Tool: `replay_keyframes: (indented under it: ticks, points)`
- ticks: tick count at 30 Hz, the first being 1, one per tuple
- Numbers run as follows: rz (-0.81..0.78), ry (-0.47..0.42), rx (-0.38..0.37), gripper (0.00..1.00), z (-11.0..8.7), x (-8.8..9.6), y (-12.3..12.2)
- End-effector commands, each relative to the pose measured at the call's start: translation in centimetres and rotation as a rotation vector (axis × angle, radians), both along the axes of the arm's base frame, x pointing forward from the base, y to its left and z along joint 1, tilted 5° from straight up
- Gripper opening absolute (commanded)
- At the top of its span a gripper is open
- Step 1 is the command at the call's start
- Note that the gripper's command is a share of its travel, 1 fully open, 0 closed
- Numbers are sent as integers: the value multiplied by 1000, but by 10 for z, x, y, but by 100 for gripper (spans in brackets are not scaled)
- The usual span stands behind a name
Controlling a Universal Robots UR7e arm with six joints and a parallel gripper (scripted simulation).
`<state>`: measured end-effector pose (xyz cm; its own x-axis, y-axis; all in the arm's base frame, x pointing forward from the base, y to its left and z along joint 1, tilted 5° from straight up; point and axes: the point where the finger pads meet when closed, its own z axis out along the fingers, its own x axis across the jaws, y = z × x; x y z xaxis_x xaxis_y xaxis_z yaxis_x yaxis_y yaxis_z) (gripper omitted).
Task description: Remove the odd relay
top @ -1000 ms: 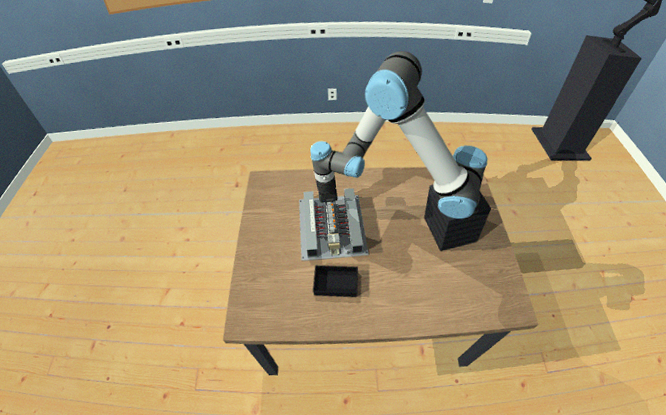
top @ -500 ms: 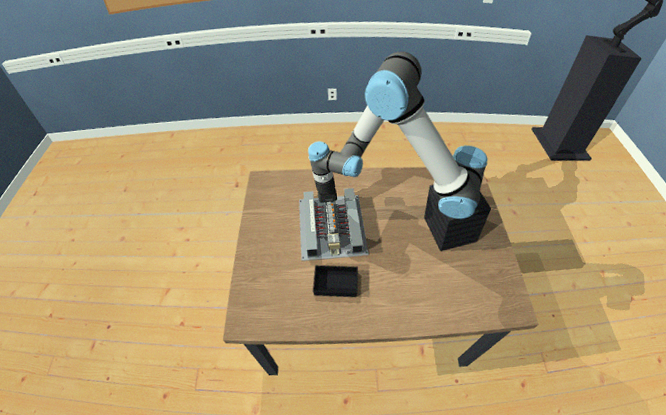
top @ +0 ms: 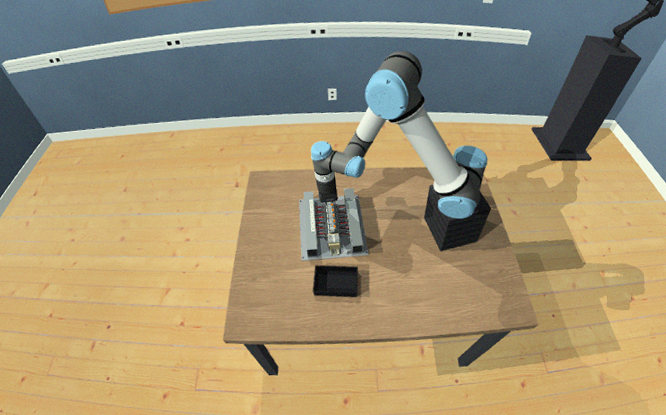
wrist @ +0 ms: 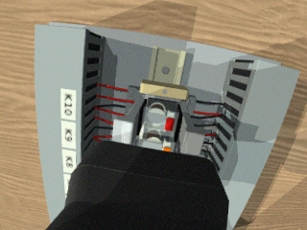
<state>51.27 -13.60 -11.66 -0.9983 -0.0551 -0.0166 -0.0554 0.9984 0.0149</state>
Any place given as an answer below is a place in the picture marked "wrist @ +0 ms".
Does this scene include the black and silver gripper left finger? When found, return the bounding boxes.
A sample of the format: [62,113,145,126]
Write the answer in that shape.
[112,98,147,145]

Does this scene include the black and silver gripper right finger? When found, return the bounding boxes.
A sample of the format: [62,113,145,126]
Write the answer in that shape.
[174,104,205,156]

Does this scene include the grey panel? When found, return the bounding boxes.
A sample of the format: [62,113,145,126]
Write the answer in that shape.
[35,22,300,230]

